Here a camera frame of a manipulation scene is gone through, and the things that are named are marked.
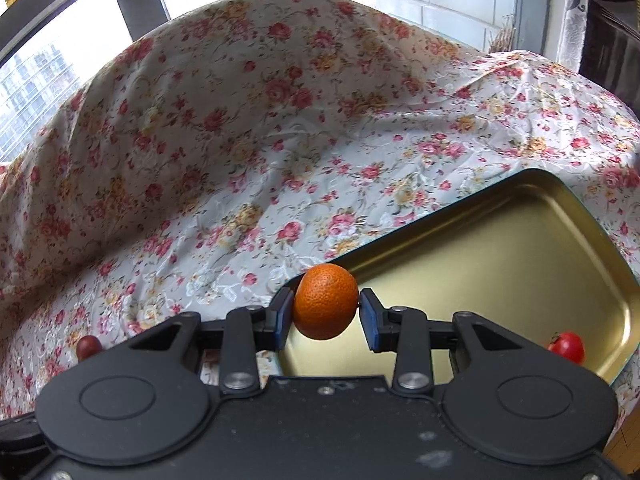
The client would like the floral pattern cloth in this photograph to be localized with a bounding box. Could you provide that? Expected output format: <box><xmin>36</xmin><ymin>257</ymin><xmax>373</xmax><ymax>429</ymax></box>
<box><xmin>1</xmin><ymin>0</ymin><xmax>639</xmax><ymax>418</ymax></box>

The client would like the dark wooden cabinet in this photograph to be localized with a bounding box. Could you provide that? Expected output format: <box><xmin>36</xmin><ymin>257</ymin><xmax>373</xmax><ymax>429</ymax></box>
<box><xmin>579</xmin><ymin>0</ymin><xmax>639</xmax><ymax>113</ymax></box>

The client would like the orange mandarin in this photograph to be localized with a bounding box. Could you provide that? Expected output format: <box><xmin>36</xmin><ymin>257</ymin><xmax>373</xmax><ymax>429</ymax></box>
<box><xmin>293</xmin><ymin>263</ymin><xmax>359</xmax><ymax>340</ymax></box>

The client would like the dark red passion fruit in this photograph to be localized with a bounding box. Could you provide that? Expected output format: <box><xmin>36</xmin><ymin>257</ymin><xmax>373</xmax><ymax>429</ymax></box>
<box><xmin>76</xmin><ymin>335</ymin><xmax>103</xmax><ymax>362</ymax></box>

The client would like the red cherry tomato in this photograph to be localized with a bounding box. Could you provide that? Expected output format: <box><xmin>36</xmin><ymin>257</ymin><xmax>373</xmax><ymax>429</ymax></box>
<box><xmin>547</xmin><ymin>332</ymin><xmax>586</xmax><ymax>365</ymax></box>

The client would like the teal gold metal tray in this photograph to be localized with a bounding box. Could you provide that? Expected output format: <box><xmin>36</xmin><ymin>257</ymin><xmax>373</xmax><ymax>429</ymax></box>
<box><xmin>276</xmin><ymin>168</ymin><xmax>640</xmax><ymax>386</ymax></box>

